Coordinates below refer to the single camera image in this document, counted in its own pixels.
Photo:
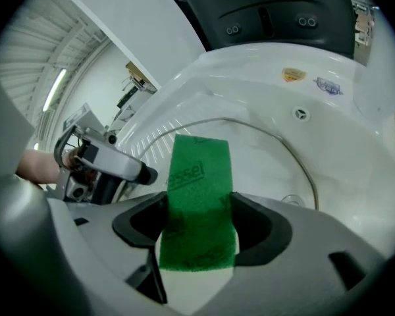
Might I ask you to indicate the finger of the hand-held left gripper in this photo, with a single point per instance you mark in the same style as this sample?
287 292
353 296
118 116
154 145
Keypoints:
118 163

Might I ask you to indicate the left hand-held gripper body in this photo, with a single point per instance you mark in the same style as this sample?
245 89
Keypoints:
85 117

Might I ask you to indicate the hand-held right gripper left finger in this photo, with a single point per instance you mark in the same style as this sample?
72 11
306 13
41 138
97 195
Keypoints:
138 222

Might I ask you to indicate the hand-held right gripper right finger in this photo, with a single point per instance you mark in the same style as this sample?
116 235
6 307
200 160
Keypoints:
263 232

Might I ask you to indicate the yellow green sponge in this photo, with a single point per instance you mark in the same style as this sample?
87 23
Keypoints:
200 183

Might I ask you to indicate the person's left forearm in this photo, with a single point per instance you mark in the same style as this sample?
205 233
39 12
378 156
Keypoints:
36 166

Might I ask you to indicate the fluorescent ceiling light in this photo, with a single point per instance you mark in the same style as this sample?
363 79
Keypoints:
54 89

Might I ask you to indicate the white partition panel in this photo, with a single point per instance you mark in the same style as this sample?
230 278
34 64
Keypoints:
135 28

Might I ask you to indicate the white washboard sink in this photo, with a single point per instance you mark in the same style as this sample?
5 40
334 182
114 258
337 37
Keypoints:
250 87

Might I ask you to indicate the purple shield sticker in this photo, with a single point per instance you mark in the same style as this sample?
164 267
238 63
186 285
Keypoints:
328 86

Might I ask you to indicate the gold shield sticker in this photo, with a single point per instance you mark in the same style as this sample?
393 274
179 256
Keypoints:
294 74

